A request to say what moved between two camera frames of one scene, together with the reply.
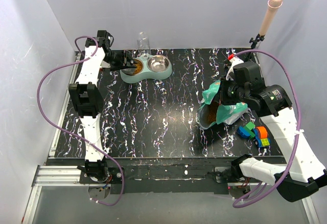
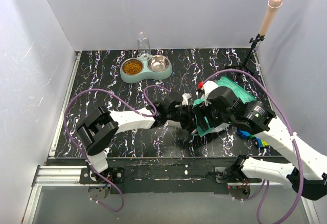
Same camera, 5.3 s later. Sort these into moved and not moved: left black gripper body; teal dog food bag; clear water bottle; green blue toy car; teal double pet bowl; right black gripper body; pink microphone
Moved: right black gripper body; teal dog food bag; left black gripper body
Not moved: clear water bottle; green blue toy car; pink microphone; teal double pet bowl
